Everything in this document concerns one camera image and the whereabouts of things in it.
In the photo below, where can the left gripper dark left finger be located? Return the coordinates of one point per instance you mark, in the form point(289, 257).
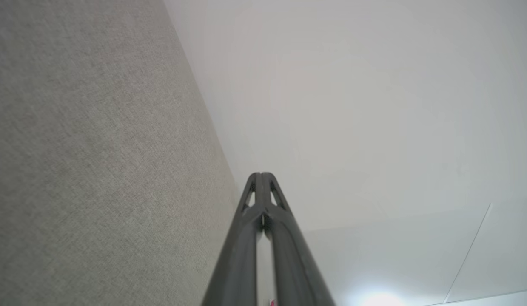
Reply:
point(240, 263)

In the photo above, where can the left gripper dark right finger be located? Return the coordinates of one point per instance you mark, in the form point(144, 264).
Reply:
point(293, 263)

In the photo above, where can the grey fabric sofa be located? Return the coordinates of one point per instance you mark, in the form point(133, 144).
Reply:
point(97, 148)

